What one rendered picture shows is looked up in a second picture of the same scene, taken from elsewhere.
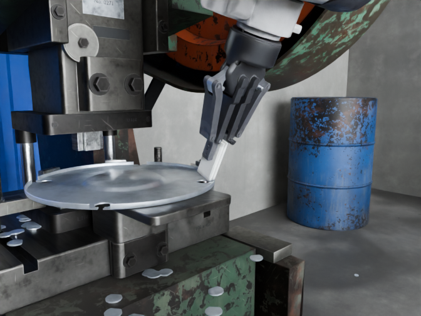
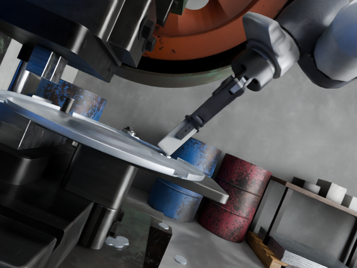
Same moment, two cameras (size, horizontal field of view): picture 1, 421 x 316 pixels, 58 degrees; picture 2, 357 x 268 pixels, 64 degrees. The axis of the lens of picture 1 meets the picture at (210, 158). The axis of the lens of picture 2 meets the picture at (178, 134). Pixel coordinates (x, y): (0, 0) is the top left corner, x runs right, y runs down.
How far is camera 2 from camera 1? 0.47 m
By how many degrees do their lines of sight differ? 49
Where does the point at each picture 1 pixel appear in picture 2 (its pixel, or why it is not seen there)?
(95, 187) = (112, 140)
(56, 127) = (84, 48)
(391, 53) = not seen: hidden behind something
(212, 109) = (223, 104)
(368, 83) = (90, 84)
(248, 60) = (260, 82)
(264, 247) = (153, 215)
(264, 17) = (287, 61)
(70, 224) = (32, 173)
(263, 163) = not seen: outside the picture
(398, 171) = not seen: hidden behind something
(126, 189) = (143, 151)
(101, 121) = (100, 60)
